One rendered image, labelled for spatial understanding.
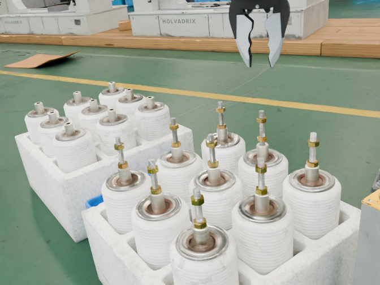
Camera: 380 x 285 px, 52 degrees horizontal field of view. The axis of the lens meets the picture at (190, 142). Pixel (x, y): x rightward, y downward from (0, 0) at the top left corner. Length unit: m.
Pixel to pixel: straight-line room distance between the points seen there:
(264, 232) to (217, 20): 2.40
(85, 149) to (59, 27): 3.12
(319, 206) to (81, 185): 0.56
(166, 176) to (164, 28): 2.47
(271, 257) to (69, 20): 3.49
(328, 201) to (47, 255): 0.67
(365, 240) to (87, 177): 0.64
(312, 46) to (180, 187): 1.92
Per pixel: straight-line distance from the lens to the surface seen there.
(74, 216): 1.00
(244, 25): 0.68
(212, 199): 0.67
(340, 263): 0.72
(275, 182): 0.75
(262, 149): 0.75
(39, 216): 1.20
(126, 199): 0.71
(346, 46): 2.51
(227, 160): 0.82
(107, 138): 1.02
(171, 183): 0.76
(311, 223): 0.69
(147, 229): 0.62
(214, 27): 2.91
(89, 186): 0.99
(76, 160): 0.98
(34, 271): 1.01
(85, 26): 3.77
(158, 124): 1.06
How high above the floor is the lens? 0.61
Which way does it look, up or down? 25 degrees down
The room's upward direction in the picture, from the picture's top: 6 degrees counter-clockwise
